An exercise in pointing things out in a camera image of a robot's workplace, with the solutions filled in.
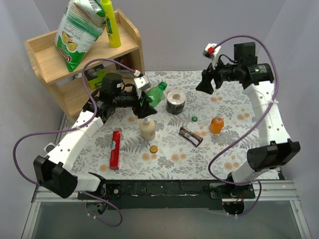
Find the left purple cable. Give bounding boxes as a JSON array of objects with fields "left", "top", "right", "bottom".
[{"left": 12, "top": 58, "right": 143, "bottom": 185}]

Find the orange juice bottle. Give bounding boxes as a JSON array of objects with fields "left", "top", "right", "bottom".
[{"left": 209, "top": 116, "right": 224, "bottom": 134}]

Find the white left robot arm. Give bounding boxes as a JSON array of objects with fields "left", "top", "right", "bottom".
[{"left": 33, "top": 73, "right": 157, "bottom": 199}]

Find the purple cable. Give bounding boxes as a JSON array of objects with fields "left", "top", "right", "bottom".
[
  {"left": 208, "top": 35, "right": 278, "bottom": 185},
  {"left": 12, "top": 58, "right": 143, "bottom": 185}
]

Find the green black box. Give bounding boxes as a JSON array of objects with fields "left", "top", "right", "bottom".
[{"left": 84, "top": 64, "right": 108, "bottom": 89}]

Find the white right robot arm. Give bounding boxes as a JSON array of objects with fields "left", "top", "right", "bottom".
[{"left": 196, "top": 42, "right": 301, "bottom": 198}]

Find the cream pump soap bottle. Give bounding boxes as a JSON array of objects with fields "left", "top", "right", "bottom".
[{"left": 139, "top": 117, "right": 156, "bottom": 140}]

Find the green plastic bottle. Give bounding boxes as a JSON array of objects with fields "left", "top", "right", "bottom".
[{"left": 143, "top": 81, "right": 167, "bottom": 108}]

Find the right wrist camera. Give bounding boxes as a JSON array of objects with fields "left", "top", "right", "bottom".
[{"left": 203, "top": 43, "right": 221, "bottom": 67}]

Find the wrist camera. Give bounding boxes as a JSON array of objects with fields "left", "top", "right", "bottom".
[
  {"left": 134, "top": 76, "right": 151, "bottom": 98},
  {"left": 203, "top": 43, "right": 221, "bottom": 67}
]

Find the red toothpaste box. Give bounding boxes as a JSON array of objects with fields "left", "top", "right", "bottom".
[{"left": 109, "top": 130, "right": 122, "bottom": 170}]

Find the floral table mat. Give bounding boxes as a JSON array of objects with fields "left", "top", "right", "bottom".
[{"left": 71, "top": 71, "right": 259, "bottom": 180}]

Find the yellow squeeze bottle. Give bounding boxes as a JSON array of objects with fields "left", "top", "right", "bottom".
[{"left": 100, "top": 0, "right": 121, "bottom": 48}]

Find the green white chips bag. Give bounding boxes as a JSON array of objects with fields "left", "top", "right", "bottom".
[{"left": 54, "top": 0, "right": 106, "bottom": 72}]

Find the white button box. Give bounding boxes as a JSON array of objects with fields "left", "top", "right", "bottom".
[{"left": 44, "top": 142, "right": 55, "bottom": 153}]

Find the brown chocolate bar wrapper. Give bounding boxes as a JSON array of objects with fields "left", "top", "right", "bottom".
[{"left": 178, "top": 126, "right": 203, "bottom": 147}]

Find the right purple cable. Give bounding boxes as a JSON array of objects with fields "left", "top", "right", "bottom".
[{"left": 208, "top": 35, "right": 278, "bottom": 185}]

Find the orange bottle cap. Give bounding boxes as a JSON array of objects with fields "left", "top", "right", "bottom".
[{"left": 150, "top": 145, "right": 158, "bottom": 153}]

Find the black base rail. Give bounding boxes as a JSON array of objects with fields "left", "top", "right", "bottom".
[{"left": 78, "top": 180, "right": 255, "bottom": 210}]

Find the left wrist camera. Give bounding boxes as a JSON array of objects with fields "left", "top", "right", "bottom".
[{"left": 134, "top": 76, "right": 151, "bottom": 98}]

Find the wooden shelf unit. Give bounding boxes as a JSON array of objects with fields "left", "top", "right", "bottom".
[{"left": 24, "top": 9, "right": 145, "bottom": 121}]

